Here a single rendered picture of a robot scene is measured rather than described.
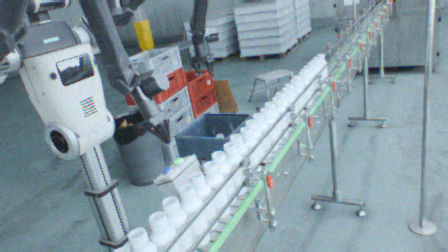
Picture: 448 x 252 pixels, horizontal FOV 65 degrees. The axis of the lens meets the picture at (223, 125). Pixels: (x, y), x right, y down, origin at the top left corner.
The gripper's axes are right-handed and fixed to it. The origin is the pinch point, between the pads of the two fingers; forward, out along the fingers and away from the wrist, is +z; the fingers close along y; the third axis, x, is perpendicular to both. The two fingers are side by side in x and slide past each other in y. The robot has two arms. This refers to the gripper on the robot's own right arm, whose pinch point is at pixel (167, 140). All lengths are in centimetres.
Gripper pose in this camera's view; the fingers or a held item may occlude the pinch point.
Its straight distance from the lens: 112.9
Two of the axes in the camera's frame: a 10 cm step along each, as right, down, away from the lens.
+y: 4.6, -4.0, 7.9
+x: -7.6, 2.9, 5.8
